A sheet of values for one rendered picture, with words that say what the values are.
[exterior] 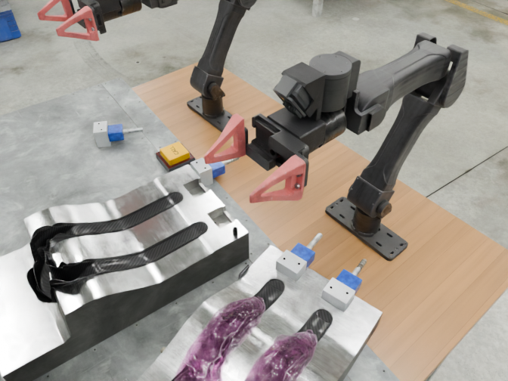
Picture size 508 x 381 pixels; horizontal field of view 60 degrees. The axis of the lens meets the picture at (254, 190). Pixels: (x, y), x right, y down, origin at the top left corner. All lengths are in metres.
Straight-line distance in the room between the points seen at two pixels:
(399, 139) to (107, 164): 0.76
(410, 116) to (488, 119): 2.17
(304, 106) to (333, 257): 0.50
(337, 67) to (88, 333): 0.63
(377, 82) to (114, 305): 0.59
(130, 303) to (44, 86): 2.60
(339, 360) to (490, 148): 2.18
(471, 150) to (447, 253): 1.73
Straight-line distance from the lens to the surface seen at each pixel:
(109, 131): 1.31
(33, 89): 3.34
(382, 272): 1.01
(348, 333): 0.85
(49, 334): 0.90
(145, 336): 0.92
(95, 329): 0.89
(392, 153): 0.93
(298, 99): 0.57
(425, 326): 0.97
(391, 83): 0.74
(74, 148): 1.35
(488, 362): 1.95
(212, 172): 1.13
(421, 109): 0.91
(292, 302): 0.87
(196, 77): 1.30
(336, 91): 0.61
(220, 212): 0.98
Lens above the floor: 1.60
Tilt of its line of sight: 45 degrees down
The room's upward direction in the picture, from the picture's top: straight up
